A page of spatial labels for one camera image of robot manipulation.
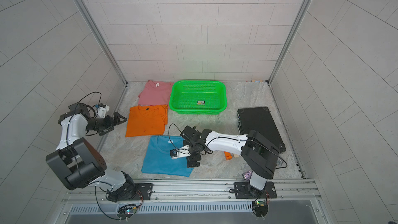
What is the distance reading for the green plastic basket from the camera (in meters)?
1.01

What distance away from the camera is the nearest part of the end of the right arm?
1.97ft

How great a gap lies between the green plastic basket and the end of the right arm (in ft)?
1.06
